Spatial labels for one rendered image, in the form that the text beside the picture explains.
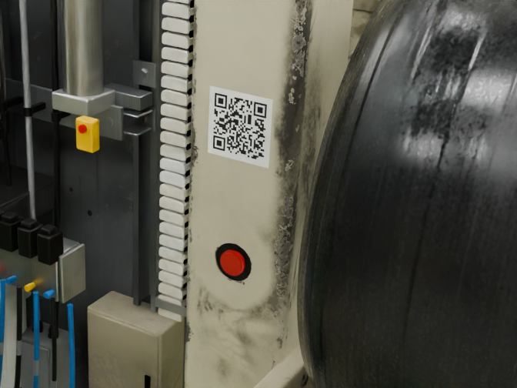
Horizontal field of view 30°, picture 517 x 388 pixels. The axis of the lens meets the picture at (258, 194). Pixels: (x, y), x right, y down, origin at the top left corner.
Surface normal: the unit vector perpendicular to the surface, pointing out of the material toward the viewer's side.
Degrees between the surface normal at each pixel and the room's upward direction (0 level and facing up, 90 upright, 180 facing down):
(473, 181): 65
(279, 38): 90
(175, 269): 90
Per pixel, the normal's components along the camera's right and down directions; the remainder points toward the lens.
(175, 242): -0.49, 0.32
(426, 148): -0.40, -0.16
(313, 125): 0.87, 0.24
